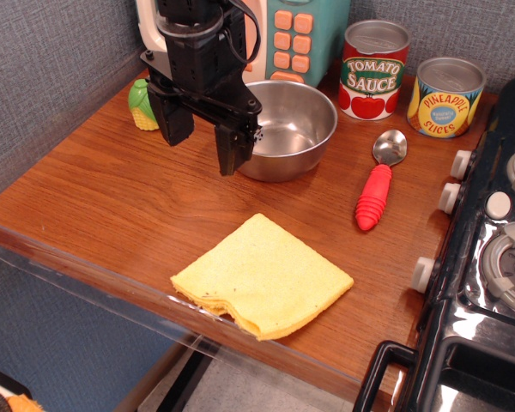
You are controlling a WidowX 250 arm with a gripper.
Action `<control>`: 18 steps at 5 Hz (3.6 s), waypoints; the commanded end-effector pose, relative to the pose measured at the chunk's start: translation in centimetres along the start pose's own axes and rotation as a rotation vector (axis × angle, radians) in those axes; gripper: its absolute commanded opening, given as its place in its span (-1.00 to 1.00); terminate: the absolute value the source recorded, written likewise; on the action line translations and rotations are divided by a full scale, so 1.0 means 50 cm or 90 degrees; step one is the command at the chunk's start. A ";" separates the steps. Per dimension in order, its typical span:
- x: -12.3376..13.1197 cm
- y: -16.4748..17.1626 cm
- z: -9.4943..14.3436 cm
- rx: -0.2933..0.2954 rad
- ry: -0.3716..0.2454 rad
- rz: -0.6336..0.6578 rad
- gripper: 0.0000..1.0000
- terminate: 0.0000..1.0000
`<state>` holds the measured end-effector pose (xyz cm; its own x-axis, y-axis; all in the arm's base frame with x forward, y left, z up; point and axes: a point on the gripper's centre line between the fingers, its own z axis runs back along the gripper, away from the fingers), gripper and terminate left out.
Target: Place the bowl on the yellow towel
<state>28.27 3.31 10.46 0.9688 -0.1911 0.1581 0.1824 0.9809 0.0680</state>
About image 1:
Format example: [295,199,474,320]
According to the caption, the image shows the black cable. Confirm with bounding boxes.
[223,0,263,66]

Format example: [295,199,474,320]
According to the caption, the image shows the black oven door handle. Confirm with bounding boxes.
[353,340,418,412]

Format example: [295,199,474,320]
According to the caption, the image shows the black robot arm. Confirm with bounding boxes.
[141,1,262,176]

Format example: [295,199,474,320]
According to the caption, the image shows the teal toy microwave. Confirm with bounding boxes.
[136,1,350,86]

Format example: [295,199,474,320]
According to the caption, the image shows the red handled metal spoon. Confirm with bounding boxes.
[355,130,408,231]

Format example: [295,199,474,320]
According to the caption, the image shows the black toy stove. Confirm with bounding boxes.
[387,78,515,411]

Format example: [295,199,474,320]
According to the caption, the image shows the yellow folded towel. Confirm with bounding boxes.
[171,214,354,341]

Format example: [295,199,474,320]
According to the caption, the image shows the tomato sauce can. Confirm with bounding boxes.
[338,20,411,121]

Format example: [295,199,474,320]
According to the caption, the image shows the white round stove button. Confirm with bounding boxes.
[485,191,512,220]

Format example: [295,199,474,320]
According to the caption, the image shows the white stove knob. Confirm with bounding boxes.
[438,183,461,215]
[411,257,435,294]
[450,150,472,180]

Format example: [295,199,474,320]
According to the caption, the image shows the stainless steel bowl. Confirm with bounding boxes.
[239,80,338,183]

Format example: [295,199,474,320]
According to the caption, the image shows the orange plush object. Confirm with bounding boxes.
[6,394,44,412]

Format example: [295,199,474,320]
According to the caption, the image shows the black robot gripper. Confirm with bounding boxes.
[142,8,262,176]

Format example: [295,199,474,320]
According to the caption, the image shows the toy corn cob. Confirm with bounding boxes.
[128,79,159,131]

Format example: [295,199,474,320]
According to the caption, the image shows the pineapple slices can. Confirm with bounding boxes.
[407,57,487,139]

